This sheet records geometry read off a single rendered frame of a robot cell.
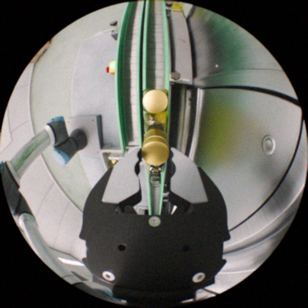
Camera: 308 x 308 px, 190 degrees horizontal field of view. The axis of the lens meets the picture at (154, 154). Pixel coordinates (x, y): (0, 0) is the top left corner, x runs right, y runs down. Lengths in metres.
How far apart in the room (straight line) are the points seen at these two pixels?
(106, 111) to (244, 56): 0.64
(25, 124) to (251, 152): 3.86
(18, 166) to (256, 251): 0.58
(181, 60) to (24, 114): 3.79
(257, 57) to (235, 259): 0.32
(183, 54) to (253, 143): 0.43
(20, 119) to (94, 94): 3.30
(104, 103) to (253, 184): 0.66
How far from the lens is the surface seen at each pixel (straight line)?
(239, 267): 0.21
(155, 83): 0.42
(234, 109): 0.18
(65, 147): 0.57
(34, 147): 0.48
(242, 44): 0.26
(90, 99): 0.68
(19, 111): 3.79
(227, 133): 0.19
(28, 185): 3.80
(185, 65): 0.46
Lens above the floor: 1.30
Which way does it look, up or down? 58 degrees down
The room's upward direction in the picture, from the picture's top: 178 degrees counter-clockwise
